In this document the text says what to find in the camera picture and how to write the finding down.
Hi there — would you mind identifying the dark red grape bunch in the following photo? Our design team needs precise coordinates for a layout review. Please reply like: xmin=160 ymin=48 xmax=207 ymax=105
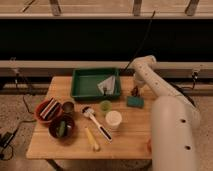
xmin=131 ymin=86 xmax=140 ymax=97

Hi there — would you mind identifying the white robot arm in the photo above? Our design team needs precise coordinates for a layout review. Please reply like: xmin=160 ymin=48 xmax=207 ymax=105
xmin=132 ymin=55 xmax=201 ymax=171

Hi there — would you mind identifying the green plastic cup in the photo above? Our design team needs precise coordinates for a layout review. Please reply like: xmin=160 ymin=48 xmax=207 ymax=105
xmin=100 ymin=100 xmax=112 ymax=115

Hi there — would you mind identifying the white plastic cup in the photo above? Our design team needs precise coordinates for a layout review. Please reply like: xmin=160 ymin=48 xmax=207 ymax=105
xmin=105 ymin=111 xmax=122 ymax=130

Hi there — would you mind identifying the small metal cup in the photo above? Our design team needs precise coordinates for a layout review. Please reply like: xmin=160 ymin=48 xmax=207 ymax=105
xmin=62 ymin=101 xmax=75 ymax=115

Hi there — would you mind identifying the white folded paper napkin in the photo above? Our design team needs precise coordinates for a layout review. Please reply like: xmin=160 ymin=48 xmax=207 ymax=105
xmin=97 ymin=76 xmax=115 ymax=95

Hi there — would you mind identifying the green plastic tray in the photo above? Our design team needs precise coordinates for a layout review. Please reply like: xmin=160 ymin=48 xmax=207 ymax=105
xmin=71 ymin=68 xmax=121 ymax=101

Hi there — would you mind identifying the teal sponge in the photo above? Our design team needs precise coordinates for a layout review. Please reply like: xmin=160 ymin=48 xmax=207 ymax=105
xmin=127 ymin=96 xmax=144 ymax=108

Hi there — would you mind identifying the white dish brush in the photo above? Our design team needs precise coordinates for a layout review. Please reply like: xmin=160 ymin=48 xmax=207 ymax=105
xmin=82 ymin=106 xmax=112 ymax=142

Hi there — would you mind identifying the dark brown bowl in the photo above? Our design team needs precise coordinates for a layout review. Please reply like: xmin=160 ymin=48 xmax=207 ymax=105
xmin=49 ymin=115 xmax=75 ymax=139

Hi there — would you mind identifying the red bowl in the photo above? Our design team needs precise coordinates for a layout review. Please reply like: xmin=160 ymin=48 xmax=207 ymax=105
xmin=34 ymin=99 xmax=62 ymax=125

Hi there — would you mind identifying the green cucumber piece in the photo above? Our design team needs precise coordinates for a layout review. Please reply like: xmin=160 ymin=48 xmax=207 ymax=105
xmin=56 ymin=121 xmax=66 ymax=137

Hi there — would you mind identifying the striped dark block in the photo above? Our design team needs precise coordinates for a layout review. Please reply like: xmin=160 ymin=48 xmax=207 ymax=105
xmin=40 ymin=98 xmax=60 ymax=121

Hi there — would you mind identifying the orange fruit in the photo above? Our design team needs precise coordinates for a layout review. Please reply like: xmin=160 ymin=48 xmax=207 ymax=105
xmin=147 ymin=139 xmax=152 ymax=153

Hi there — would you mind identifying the black diagonal rod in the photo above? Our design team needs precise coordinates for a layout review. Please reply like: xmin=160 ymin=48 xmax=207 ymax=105
xmin=120 ymin=10 xmax=156 ymax=75

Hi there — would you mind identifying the black device on left floor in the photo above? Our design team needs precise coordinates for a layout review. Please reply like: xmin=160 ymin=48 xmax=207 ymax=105
xmin=0 ymin=132 xmax=13 ymax=148

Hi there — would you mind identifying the yellow handled utensil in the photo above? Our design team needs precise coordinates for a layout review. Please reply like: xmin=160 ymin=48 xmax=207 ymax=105
xmin=85 ymin=127 xmax=100 ymax=151

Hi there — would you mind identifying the black cable on left floor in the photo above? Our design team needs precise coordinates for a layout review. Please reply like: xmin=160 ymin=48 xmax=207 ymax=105
xmin=0 ymin=71 xmax=37 ymax=161

